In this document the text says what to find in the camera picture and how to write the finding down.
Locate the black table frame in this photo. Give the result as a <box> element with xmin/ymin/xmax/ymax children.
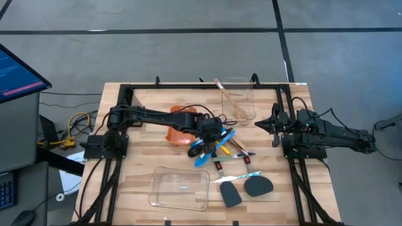
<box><xmin>72</xmin><ymin>75</ymin><xmax>343</xmax><ymax>226</ymax></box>

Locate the large clear plastic bin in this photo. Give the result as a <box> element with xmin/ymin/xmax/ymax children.
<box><xmin>148</xmin><ymin>165</ymin><xmax>211</xmax><ymax>212</ymax></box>

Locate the black loop-headed utensil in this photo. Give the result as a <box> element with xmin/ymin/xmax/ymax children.
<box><xmin>187</xmin><ymin>137</ymin><xmax>220</xmax><ymax>158</ymax></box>

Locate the dark grey desk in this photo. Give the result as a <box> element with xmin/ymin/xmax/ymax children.
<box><xmin>0</xmin><ymin>161</ymin><xmax>50</xmax><ymax>226</ymax></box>

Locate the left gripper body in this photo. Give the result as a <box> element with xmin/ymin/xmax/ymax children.
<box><xmin>196</xmin><ymin>115</ymin><xmax>225</xmax><ymax>152</ymax></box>

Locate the blue-screen computer monitor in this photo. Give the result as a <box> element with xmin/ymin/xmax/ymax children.
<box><xmin>0</xmin><ymin>43</ymin><xmax>53</xmax><ymax>105</ymax></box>

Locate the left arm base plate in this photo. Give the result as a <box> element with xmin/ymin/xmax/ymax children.
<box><xmin>83</xmin><ymin>133</ymin><xmax>129</xmax><ymax>160</ymax></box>

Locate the black rectangular spatula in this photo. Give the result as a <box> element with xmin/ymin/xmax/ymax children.
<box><xmin>212</xmin><ymin>153</ymin><xmax>243</xmax><ymax>208</ymax></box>

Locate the grey cabinet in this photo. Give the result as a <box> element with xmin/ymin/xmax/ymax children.
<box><xmin>0</xmin><ymin>92</ymin><xmax>41</xmax><ymax>173</ymax></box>

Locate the large blue spoon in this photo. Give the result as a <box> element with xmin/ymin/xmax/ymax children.
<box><xmin>193</xmin><ymin>130</ymin><xmax>236</xmax><ymax>168</ymax></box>

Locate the yellow cable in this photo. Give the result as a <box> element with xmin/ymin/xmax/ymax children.
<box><xmin>37</xmin><ymin>112</ymin><xmax>92</xmax><ymax>149</ymax></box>

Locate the black floor cable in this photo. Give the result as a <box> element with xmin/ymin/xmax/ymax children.
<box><xmin>40</xmin><ymin>100</ymin><xmax>101</xmax><ymax>109</ymax></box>

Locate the orange plastic bin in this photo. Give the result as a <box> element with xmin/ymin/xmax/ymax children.
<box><xmin>165</xmin><ymin>105</ymin><xmax>198</xmax><ymax>146</ymax></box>

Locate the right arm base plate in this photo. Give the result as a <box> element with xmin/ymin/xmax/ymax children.
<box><xmin>281</xmin><ymin>143</ymin><xmax>328</xmax><ymax>161</ymax></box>

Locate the white paper sheet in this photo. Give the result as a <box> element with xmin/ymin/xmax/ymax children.
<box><xmin>58</xmin><ymin>150</ymin><xmax>83</xmax><ymax>195</ymax></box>

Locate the black stand leg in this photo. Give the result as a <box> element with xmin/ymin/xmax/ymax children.
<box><xmin>36</xmin><ymin>146</ymin><xmax>85</xmax><ymax>177</ymax></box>

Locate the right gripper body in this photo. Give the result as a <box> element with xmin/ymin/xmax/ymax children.
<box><xmin>271</xmin><ymin>102</ymin><xmax>293</xmax><ymax>148</ymax></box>

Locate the small clear plastic bin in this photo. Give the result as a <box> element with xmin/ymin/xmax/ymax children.
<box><xmin>220</xmin><ymin>77</ymin><xmax>258</xmax><ymax>124</ymax></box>

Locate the black round spatula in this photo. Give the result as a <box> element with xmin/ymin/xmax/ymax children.
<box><xmin>242</xmin><ymin>154</ymin><xmax>274</xmax><ymax>198</ymax></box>

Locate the black keyboard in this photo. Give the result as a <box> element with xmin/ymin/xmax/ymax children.
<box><xmin>0</xmin><ymin>178</ymin><xmax>17</xmax><ymax>210</ymax></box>

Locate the black computer mouse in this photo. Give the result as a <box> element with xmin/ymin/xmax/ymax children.
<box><xmin>11</xmin><ymin>210</ymin><xmax>36</xmax><ymax>226</ymax></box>

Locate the yellow spoon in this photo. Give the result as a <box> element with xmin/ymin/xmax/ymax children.
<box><xmin>216</xmin><ymin>143</ymin><xmax>232</xmax><ymax>157</ymax></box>

